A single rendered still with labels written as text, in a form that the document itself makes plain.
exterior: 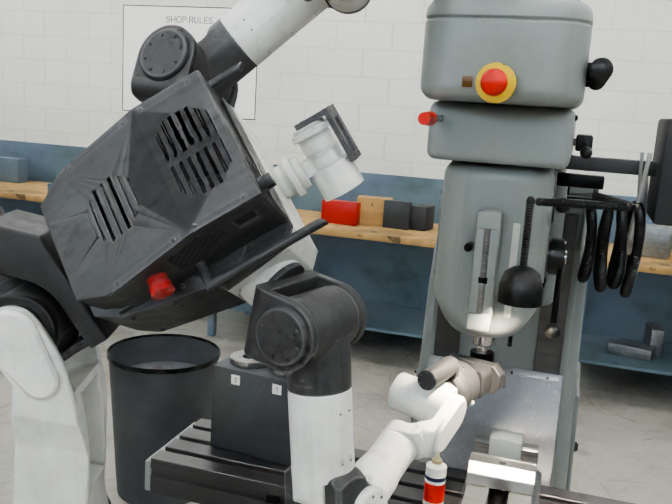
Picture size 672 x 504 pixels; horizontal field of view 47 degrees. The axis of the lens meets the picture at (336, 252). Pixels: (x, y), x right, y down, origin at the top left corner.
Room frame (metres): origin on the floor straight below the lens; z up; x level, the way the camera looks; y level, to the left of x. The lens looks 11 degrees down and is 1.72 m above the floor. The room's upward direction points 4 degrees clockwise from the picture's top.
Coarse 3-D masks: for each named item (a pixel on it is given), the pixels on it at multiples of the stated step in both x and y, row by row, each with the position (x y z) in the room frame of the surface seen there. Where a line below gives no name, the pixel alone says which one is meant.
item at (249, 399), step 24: (240, 360) 1.58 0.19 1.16; (216, 384) 1.57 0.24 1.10; (240, 384) 1.55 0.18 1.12; (264, 384) 1.52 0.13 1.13; (216, 408) 1.57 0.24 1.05; (240, 408) 1.55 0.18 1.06; (264, 408) 1.52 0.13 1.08; (216, 432) 1.57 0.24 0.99; (240, 432) 1.55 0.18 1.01; (264, 432) 1.52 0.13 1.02; (288, 432) 1.50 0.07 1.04; (264, 456) 1.52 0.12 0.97; (288, 456) 1.50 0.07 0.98
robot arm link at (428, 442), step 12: (456, 396) 1.20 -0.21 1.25; (444, 408) 1.17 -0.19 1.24; (456, 408) 1.18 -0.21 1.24; (396, 420) 1.16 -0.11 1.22; (432, 420) 1.15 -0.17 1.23; (444, 420) 1.15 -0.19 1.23; (456, 420) 1.19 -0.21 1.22; (408, 432) 1.14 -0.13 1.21; (420, 432) 1.14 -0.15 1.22; (432, 432) 1.13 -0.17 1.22; (444, 432) 1.15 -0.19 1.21; (420, 444) 1.13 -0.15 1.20; (432, 444) 1.14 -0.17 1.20; (444, 444) 1.17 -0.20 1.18; (420, 456) 1.15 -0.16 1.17; (432, 456) 1.16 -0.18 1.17
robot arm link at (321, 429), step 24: (288, 408) 1.01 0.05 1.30; (312, 408) 0.97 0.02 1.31; (336, 408) 0.98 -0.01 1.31; (312, 432) 0.97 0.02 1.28; (336, 432) 0.97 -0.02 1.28; (312, 456) 0.97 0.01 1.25; (336, 456) 0.97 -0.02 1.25; (288, 480) 1.01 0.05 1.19; (312, 480) 0.97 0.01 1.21; (336, 480) 0.97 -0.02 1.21; (360, 480) 0.99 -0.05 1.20
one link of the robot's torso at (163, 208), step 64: (128, 128) 1.00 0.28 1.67; (192, 128) 0.98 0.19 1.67; (64, 192) 1.02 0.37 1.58; (128, 192) 0.97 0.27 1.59; (192, 192) 1.19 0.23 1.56; (256, 192) 0.92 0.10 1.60; (64, 256) 0.99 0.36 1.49; (128, 256) 0.95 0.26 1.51; (192, 256) 0.97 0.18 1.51; (256, 256) 0.98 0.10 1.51; (128, 320) 1.03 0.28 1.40; (192, 320) 1.11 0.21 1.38
